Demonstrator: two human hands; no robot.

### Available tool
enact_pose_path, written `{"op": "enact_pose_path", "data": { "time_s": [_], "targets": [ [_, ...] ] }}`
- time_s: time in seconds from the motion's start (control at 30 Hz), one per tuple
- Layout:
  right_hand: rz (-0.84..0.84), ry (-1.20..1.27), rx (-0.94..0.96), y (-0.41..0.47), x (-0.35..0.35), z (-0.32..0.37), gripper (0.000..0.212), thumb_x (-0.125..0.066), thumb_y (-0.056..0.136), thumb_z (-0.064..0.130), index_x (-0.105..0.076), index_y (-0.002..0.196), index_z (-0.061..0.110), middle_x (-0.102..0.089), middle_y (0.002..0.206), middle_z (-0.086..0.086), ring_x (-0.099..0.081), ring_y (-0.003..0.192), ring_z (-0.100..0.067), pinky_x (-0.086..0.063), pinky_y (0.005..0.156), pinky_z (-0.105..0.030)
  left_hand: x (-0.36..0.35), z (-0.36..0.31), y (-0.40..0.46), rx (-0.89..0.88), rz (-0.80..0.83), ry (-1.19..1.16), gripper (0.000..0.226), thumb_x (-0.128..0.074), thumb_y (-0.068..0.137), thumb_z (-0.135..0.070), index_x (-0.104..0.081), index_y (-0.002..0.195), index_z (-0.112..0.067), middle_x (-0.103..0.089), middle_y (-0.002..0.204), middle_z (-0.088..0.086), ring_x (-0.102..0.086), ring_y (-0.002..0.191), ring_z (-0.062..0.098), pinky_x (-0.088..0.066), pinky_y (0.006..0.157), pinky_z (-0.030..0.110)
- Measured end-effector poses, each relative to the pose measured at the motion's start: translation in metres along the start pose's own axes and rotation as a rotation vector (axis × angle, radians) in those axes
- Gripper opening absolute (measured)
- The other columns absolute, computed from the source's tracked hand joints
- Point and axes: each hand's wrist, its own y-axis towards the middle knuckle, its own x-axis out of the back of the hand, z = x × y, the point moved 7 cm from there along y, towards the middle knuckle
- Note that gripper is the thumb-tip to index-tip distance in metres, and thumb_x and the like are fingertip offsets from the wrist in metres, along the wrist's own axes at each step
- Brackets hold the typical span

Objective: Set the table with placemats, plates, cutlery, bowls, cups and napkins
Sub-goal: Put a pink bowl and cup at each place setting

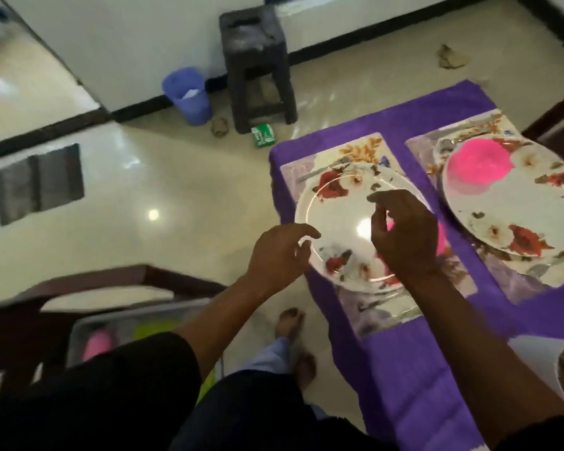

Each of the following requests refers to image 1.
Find stack of pink cups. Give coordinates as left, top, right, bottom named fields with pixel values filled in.
left=81, top=329, right=113, bottom=363

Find grey plastic tub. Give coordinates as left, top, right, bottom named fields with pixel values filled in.
left=65, top=298, right=224, bottom=386

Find person's right hand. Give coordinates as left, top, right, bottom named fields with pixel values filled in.
left=366, top=189, right=441, bottom=283

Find grey striped doormat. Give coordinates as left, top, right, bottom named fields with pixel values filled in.
left=0, top=143, right=85, bottom=227

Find purple tablecloth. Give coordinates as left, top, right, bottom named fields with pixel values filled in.
left=268, top=79, right=564, bottom=451

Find black plastic stool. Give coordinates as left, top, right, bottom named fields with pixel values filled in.
left=218, top=4, right=298, bottom=135

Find person's right forearm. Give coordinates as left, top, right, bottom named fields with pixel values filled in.
left=404, top=272, right=564, bottom=449

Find person's foot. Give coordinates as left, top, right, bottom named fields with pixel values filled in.
left=293, top=351, right=318, bottom=390
left=274, top=307, right=306, bottom=341

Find person's light blue trousers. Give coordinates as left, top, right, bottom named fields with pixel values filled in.
left=239, top=336, right=330, bottom=421

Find green plant in white pot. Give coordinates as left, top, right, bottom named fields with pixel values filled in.
left=507, top=334, right=564, bottom=417

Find floral print placemat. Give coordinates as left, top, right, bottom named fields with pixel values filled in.
left=405, top=109, right=564, bottom=305
left=279, top=132, right=479, bottom=339

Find person's right foot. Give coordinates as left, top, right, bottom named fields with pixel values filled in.
left=293, top=351, right=318, bottom=390

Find black framed glass door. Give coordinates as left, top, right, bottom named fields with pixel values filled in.
left=0, top=0, right=112, bottom=165

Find white rose print plate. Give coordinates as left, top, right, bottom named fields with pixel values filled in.
left=441, top=138, right=564, bottom=245
left=295, top=163, right=436, bottom=294

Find green ribbed mat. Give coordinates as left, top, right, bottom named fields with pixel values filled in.
left=131, top=319, right=217, bottom=405

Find green packet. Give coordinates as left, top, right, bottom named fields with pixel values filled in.
left=250, top=122, right=277, bottom=148

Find person's left foot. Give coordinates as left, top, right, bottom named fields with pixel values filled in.
left=274, top=307, right=306, bottom=341

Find person's black shirt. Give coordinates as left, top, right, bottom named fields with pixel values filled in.
left=0, top=332, right=564, bottom=451

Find person's left hand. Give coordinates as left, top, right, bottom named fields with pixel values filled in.
left=244, top=224, right=321, bottom=299

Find blue plastic bucket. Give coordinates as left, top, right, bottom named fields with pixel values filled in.
left=162, top=66, right=212, bottom=127

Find tan paper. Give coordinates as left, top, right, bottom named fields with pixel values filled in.
left=437, top=43, right=471, bottom=70

